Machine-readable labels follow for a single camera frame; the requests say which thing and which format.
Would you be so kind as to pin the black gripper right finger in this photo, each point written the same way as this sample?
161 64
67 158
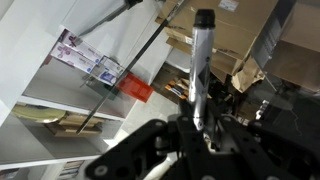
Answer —
222 131

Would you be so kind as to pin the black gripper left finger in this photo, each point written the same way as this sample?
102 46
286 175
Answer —
191 139

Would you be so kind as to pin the black and white marker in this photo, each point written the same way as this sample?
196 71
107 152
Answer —
203 36

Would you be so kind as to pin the red box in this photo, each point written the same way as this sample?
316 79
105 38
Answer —
135 87

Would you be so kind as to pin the brown cardboard box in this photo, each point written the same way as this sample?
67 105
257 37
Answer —
255 38

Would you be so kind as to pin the white tissue boxes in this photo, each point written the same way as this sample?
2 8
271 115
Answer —
75 52

